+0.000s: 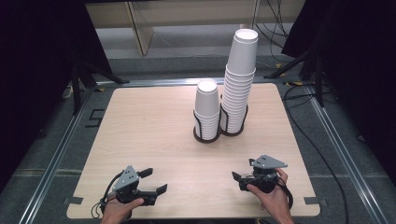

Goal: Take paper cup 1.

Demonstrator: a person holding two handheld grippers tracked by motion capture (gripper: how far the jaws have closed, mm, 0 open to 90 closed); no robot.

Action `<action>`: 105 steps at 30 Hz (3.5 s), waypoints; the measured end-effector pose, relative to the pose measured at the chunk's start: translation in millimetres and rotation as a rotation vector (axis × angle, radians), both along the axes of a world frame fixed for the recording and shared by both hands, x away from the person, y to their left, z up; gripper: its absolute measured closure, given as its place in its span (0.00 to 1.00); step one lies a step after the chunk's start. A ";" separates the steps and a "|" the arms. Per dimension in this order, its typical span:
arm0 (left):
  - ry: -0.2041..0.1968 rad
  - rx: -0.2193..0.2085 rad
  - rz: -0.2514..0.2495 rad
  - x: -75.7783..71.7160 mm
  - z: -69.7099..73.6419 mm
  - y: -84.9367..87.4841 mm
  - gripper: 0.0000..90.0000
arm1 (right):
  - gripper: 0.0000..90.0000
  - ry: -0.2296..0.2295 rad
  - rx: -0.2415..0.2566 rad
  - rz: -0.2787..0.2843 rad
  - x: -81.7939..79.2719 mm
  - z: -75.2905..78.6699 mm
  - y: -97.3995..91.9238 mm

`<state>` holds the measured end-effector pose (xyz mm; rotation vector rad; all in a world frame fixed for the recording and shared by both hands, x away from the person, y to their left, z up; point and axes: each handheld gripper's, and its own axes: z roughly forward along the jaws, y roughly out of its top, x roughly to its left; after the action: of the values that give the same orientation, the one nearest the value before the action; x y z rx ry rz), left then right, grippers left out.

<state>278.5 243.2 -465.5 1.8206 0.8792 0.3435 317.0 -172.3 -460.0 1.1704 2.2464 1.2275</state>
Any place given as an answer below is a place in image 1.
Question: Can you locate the short stack of paper cups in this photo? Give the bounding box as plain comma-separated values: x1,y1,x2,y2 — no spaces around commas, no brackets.
193,79,221,141

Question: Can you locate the aluminium floor rail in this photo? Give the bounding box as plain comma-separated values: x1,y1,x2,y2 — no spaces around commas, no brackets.
18,87,94,224
96,77,281,87
306,87,389,224

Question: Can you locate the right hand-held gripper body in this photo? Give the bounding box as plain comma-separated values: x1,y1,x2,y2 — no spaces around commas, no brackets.
238,154,288,194

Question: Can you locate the dark curtain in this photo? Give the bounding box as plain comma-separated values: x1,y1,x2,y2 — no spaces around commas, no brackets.
281,0,396,176
0,0,114,194

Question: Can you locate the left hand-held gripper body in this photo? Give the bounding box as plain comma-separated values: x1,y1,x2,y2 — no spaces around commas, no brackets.
106,164,157,206

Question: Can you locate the hand-held gripper cable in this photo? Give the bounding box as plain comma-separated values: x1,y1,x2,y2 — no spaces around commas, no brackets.
275,176,294,210
91,171,124,218

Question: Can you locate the long black floor cable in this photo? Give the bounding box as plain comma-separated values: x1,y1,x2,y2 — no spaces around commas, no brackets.
282,83,349,224

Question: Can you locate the black double cup holder rack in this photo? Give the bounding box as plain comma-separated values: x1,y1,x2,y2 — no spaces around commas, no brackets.
192,94,249,145

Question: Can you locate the light wooden furniture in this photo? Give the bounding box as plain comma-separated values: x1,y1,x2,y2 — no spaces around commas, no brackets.
85,0,306,57

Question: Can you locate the person's right hand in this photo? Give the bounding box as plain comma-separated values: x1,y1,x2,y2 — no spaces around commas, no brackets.
247,167,293,217

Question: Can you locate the person's left hand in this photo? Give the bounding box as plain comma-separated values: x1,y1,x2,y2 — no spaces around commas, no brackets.
101,198,145,224

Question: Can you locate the bundle of black cables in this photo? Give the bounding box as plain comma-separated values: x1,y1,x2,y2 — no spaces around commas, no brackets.
255,0,290,63

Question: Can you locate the black metal stand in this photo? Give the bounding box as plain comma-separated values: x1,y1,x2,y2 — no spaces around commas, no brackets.
263,40,326,108
70,59,130,116

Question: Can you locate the right hand-held gripper cable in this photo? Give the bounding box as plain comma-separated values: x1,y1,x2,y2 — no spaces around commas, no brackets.
275,176,294,210

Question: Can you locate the left hand-held gripper cable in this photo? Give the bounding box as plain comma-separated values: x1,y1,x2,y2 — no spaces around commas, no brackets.
91,171,124,218

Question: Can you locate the tall stack of paper cups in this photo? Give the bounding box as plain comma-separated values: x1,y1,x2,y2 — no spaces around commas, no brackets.
219,28,260,134

